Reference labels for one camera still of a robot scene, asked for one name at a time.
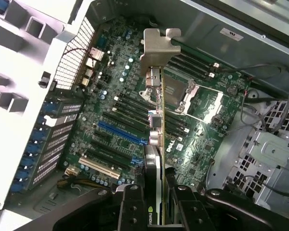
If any white expansion slot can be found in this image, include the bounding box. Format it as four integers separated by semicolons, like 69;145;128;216
78;156;121;180

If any green motherboard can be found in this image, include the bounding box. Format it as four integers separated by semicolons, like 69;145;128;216
62;16;255;193

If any blue expansion slot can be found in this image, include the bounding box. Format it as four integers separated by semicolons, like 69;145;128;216
97;119;149;146

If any black expansion slot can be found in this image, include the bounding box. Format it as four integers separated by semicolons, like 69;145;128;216
102;110;147;135

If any metal drive cage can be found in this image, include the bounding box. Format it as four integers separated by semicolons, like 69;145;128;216
206;100;289;218

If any metal socket cover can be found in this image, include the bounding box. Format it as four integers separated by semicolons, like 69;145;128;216
199;90;226;125

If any CPU socket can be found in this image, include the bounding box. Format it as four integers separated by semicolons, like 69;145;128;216
138;68;201;115

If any white case sticker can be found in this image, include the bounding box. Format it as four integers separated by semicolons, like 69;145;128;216
219;27;245;41

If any open black PC case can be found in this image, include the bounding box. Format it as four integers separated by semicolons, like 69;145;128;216
0;0;289;231

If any black chassis intrusion switch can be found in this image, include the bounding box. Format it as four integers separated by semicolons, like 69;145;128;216
38;71;58;90

